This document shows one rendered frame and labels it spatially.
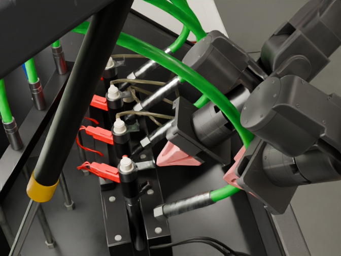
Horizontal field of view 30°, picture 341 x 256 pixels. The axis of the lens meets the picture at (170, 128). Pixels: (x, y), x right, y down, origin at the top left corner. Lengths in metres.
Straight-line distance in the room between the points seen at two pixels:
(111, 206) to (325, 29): 0.46
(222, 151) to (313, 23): 0.22
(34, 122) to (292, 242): 0.45
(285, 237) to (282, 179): 0.37
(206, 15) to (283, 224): 0.54
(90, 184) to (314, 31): 0.64
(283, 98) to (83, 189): 0.76
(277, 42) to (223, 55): 0.08
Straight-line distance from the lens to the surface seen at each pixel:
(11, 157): 1.00
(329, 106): 0.61
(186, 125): 0.86
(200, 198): 0.83
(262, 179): 0.70
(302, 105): 0.59
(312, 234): 2.22
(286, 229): 1.05
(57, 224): 1.24
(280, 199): 0.71
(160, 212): 0.87
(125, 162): 0.93
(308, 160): 0.64
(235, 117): 0.70
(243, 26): 3.00
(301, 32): 0.80
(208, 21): 1.39
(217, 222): 1.20
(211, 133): 0.85
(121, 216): 1.04
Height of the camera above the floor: 1.81
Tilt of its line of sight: 46 degrees down
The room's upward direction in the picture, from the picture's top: 5 degrees counter-clockwise
